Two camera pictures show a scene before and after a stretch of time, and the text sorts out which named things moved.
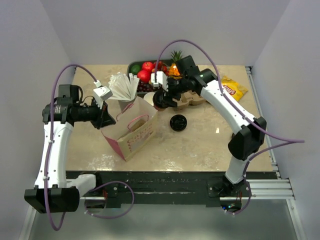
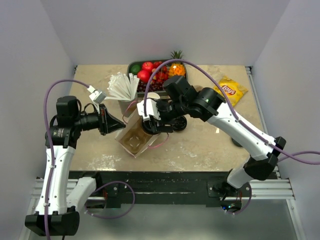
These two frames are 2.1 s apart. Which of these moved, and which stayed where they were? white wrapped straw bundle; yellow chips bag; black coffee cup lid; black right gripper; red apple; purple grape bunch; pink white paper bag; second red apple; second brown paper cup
Moved: black coffee cup lid; pink white paper bag; black right gripper
Stayed: yellow chips bag; second brown paper cup; red apple; purple grape bunch; second red apple; white wrapped straw bundle
